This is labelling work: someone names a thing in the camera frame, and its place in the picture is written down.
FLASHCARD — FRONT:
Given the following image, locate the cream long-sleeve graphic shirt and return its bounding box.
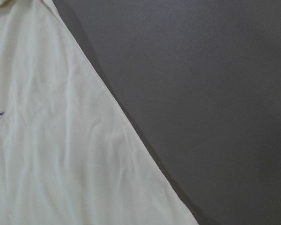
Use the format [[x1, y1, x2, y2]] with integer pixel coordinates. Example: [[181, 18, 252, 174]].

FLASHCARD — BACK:
[[0, 0, 197, 225]]

